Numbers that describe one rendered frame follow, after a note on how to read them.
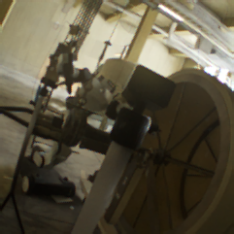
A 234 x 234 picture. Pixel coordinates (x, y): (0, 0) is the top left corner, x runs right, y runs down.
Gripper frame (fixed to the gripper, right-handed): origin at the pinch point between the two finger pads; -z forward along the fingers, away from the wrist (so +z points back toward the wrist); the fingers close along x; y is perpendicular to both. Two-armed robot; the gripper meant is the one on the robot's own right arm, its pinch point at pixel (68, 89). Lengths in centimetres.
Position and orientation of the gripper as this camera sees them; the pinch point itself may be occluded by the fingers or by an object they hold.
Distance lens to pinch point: 179.1
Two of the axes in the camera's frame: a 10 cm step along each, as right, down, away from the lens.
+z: -0.1, -9.7, -2.6
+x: 3.0, 2.4, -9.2
